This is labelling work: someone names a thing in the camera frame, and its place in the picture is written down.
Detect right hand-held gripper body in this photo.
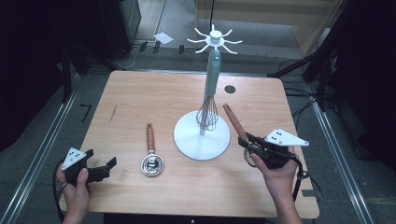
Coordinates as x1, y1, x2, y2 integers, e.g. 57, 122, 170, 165
260, 127, 310, 171

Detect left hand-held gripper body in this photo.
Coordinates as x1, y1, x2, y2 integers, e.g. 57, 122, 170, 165
61, 147, 91, 187

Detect wooden handled mesh strainer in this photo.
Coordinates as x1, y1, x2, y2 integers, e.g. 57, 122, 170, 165
222, 103, 261, 169

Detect white utensil rack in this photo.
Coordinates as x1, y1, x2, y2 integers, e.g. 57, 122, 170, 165
173, 23, 244, 161

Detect wooden handled steel scoop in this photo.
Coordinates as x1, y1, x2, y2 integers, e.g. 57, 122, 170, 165
140, 122, 165, 177

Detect teal handled wire whisk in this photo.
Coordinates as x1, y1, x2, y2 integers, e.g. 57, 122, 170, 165
195, 49, 222, 133

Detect person's left hand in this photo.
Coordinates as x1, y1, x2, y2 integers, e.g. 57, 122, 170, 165
55, 167, 94, 220

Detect person's right hand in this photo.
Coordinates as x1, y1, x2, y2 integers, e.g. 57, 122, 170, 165
249, 146, 302, 200

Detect black metal stand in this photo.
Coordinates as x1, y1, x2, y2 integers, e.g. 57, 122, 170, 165
266, 52, 328, 113

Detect dark curtain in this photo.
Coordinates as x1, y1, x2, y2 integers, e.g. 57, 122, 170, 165
311, 0, 396, 172
0, 0, 104, 153

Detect light wooden cabinet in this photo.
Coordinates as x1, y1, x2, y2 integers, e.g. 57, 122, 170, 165
195, 0, 347, 59

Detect dark cabinet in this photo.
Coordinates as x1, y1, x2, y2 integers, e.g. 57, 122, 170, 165
99, 0, 142, 60

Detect white paper sheet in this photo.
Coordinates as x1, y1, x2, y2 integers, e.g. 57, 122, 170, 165
152, 32, 175, 45

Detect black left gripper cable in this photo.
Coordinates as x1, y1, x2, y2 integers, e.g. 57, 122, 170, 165
50, 160, 68, 223

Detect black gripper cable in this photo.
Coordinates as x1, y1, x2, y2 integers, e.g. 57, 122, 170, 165
290, 153, 325, 203
50, 160, 68, 223

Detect metal floor rail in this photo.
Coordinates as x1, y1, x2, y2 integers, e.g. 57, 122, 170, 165
307, 87, 375, 224
0, 90, 78, 224

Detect black floor cables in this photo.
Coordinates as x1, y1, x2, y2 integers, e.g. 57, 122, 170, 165
283, 59, 320, 125

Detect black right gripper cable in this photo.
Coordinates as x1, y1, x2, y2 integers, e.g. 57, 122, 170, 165
290, 153, 325, 203

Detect white floor cable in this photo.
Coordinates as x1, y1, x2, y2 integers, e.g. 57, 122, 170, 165
111, 46, 137, 70

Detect black hanging cable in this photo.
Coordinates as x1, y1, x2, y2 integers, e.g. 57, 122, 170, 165
208, 0, 217, 26

